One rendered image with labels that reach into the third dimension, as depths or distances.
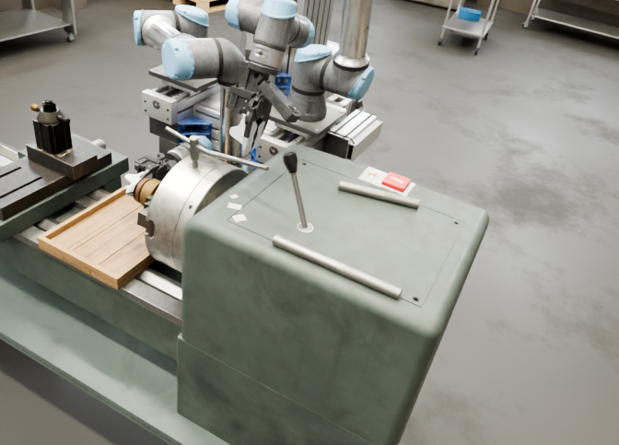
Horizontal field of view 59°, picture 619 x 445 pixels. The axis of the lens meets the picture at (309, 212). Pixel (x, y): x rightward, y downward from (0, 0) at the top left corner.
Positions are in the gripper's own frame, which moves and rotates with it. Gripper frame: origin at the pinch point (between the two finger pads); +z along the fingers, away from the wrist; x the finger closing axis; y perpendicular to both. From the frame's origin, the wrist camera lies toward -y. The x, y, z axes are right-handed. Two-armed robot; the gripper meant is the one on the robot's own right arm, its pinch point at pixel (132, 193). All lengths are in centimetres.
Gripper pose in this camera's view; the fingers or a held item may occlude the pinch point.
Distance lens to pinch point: 158.2
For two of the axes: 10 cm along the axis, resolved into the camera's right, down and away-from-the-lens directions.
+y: -8.7, -3.7, 3.2
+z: -4.7, 4.5, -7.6
